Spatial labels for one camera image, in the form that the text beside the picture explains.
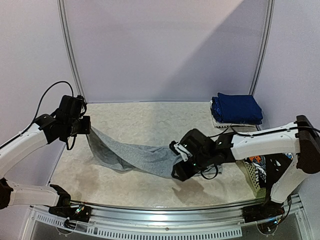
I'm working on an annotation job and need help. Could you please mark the left aluminium corner post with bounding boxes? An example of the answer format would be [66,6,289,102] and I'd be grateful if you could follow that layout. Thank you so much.
[57,0,86,101]

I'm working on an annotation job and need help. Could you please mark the right aluminium corner post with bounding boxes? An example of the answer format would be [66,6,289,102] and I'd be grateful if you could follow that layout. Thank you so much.
[248,0,275,96]

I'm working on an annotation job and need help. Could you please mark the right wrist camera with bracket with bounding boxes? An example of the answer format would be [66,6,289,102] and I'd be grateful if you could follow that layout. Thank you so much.
[169,141,193,162]

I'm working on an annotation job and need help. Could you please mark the folded blue garment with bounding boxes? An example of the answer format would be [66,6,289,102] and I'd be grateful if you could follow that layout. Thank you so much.
[211,92,263,125]

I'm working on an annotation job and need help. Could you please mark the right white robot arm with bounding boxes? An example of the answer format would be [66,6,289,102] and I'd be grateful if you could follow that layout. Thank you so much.
[169,115,320,218]

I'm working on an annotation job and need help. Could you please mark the grey tank top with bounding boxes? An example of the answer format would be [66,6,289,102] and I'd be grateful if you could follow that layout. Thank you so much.
[87,126,223,180]

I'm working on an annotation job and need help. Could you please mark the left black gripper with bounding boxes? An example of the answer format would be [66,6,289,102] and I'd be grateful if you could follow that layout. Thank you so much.
[65,115,91,137]

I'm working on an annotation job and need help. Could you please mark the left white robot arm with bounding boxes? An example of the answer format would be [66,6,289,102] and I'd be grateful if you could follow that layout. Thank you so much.
[0,95,91,217]

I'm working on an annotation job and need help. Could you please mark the white perforated laundry basket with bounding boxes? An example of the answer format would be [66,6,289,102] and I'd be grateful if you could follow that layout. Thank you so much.
[244,160,267,196]

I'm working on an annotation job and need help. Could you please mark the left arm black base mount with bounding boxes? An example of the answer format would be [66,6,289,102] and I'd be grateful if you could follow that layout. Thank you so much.
[48,184,93,223]

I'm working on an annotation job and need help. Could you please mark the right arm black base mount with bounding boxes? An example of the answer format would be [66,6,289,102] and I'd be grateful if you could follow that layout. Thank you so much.
[242,196,292,224]

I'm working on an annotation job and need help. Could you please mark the aluminium front rail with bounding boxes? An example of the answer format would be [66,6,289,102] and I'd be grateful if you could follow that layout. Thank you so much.
[18,192,315,240]

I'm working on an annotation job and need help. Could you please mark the aluminium corner post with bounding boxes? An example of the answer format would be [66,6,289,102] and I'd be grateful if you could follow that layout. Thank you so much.
[57,0,86,101]
[248,0,275,96]

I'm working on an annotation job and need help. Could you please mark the colourful graphic print garment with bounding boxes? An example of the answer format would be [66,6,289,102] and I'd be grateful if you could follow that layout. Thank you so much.
[245,152,294,189]

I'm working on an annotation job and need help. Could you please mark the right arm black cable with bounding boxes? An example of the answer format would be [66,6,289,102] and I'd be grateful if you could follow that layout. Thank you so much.
[199,124,320,180]

